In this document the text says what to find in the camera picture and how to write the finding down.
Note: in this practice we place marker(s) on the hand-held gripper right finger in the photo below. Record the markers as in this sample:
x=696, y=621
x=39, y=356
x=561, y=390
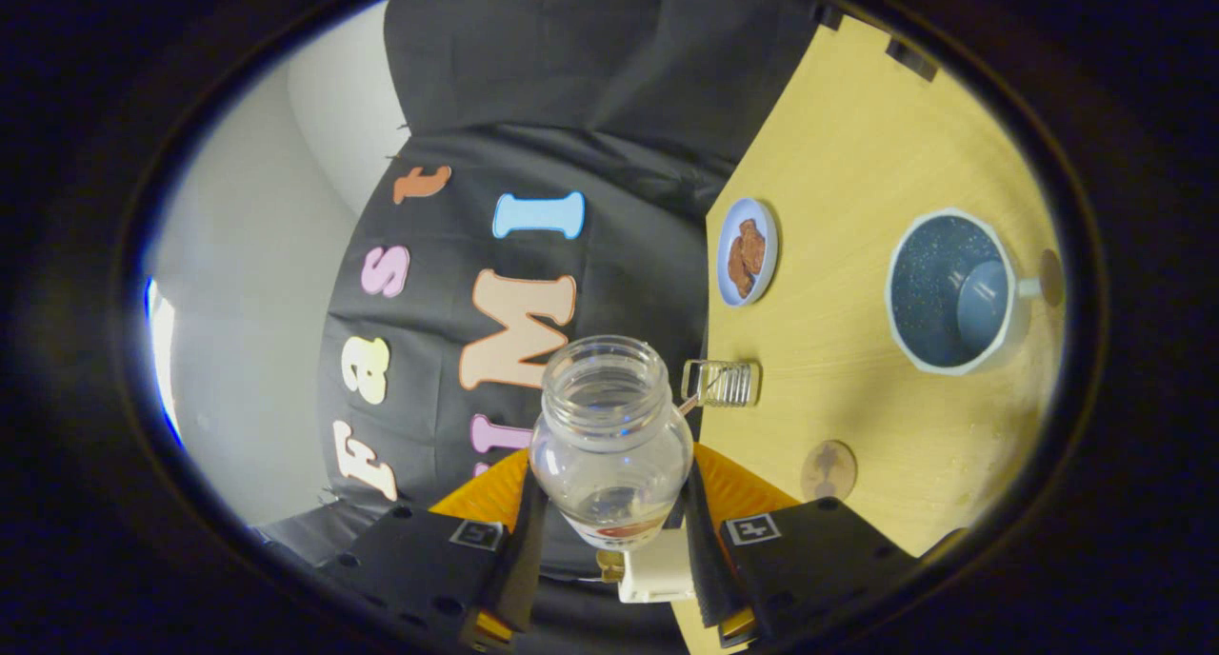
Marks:
x=709, y=579

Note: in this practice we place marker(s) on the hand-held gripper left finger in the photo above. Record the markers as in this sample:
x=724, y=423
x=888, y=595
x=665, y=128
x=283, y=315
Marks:
x=519, y=579

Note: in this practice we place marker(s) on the clear glass bottle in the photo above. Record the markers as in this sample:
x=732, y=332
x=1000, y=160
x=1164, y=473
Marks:
x=609, y=455

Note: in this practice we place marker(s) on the round brown coaster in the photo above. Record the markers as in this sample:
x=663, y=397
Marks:
x=829, y=470

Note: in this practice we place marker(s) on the white cup blue inside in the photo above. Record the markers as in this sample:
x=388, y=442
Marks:
x=929, y=293

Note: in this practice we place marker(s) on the white toaster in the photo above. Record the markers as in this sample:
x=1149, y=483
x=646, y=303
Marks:
x=657, y=569

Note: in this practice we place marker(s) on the brown toast slice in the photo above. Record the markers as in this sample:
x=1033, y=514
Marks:
x=610, y=567

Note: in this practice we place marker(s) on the white tipped stick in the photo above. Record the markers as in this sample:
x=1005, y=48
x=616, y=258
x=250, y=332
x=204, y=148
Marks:
x=688, y=406

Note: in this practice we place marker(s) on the clear ribbed glass holder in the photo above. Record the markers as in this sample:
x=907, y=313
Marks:
x=724, y=384

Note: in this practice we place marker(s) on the brown cookie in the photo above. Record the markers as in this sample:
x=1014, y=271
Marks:
x=754, y=241
x=740, y=276

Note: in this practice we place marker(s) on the light blue plate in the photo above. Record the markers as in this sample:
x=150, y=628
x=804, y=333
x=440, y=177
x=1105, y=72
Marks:
x=748, y=208

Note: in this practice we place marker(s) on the light wooden table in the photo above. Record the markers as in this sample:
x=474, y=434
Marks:
x=857, y=141

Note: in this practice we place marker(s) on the black backdrop cloth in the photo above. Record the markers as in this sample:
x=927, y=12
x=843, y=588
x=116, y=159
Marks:
x=590, y=74

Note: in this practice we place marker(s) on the black table clamp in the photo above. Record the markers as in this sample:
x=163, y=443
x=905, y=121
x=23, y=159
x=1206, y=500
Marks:
x=830, y=17
x=911, y=60

